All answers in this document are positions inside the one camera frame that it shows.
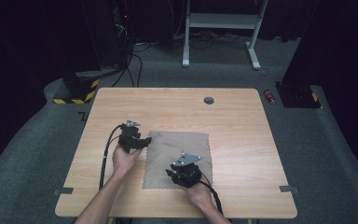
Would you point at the red drink can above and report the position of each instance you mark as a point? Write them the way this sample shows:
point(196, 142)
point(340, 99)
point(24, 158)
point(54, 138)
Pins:
point(269, 96)

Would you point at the person's left hand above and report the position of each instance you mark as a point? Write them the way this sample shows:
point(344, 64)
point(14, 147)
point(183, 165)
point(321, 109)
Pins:
point(124, 161)

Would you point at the beige cloth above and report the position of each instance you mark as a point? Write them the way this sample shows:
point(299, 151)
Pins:
point(167, 152)

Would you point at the grey tape strip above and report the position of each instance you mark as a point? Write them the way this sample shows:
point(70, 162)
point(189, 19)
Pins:
point(289, 189)
point(63, 191)

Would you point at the white metal stand frame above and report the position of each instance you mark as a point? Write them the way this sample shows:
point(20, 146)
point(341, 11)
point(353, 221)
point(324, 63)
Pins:
point(222, 21)

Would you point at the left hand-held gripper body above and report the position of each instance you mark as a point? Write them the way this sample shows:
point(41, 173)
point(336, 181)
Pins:
point(128, 138)

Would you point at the person's right hand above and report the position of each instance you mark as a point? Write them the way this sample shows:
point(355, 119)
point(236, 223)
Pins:
point(200, 194)

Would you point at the black yellow striped column base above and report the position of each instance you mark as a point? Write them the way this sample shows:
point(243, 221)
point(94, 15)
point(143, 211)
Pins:
point(79, 90)

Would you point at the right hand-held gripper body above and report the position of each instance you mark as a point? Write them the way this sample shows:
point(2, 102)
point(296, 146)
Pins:
point(189, 174)

